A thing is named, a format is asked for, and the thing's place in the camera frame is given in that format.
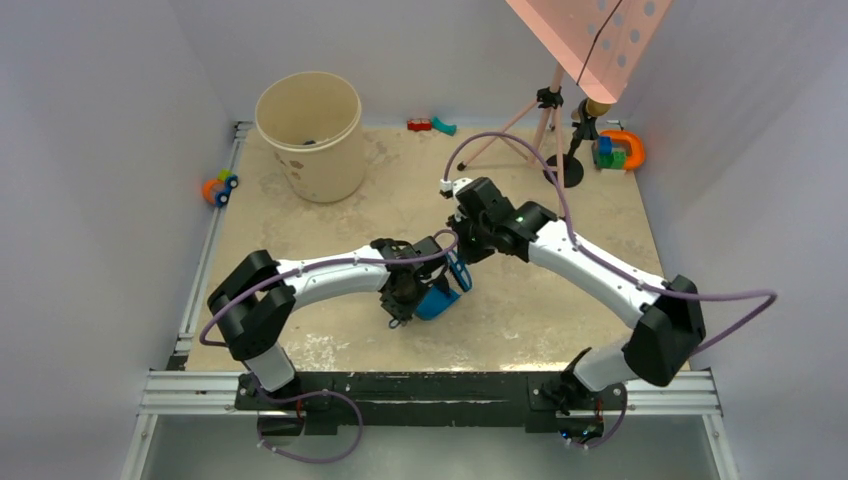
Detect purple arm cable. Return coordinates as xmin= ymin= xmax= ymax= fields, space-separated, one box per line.
xmin=442 ymin=131 xmax=778 ymax=356
xmin=198 ymin=229 xmax=460 ymax=348

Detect beige round bucket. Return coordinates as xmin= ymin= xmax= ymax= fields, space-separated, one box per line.
xmin=255 ymin=71 xmax=367 ymax=203

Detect orange horseshoe toy with blocks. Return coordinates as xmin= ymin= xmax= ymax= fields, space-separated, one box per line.
xmin=591 ymin=130 xmax=647 ymax=171

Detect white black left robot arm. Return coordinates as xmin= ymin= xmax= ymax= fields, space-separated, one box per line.
xmin=199 ymin=236 xmax=448 ymax=409

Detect blue plastic dustpan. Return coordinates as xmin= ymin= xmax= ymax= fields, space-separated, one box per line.
xmin=388 ymin=278 xmax=472 ymax=329

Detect teal curved toy piece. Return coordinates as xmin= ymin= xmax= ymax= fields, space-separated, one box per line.
xmin=430 ymin=116 xmax=457 ymax=136

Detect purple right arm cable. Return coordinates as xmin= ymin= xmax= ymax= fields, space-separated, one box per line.
xmin=442 ymin=131 xmax=778 ymax=356

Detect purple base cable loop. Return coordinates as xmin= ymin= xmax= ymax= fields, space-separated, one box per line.
xmin=251 ymin=388 xmax=364 ymax=466

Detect orange toy car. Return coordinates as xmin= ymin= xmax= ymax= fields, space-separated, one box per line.
xmin=202 ymin=169 xmax=239 ymax=208

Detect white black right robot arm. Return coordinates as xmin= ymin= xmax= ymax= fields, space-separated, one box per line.
xmin=440 ymin=177 xmax=705 ymax=407

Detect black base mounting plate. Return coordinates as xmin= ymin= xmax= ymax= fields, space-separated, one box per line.
xmin=234 ymin=371 xmax=625 ymax=439

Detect pink music stand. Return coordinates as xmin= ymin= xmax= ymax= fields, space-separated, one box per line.
xmin=455 ymin=0 xmax=674 ymax=228

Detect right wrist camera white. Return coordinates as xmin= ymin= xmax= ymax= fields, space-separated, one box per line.
xmin=439 ymin=177 xmax=472 ymax=199

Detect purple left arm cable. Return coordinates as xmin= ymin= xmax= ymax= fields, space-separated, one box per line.
xmin=198 ymin=229 xmax=460 ymax=348

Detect blue hand brush black bristles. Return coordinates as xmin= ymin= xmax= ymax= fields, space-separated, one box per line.
xmin=446 ymin=250 xmax=473 ymax=293

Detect red toy block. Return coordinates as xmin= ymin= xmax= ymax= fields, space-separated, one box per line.
xmin=406 ymin=118 xmax=433 ymax=132

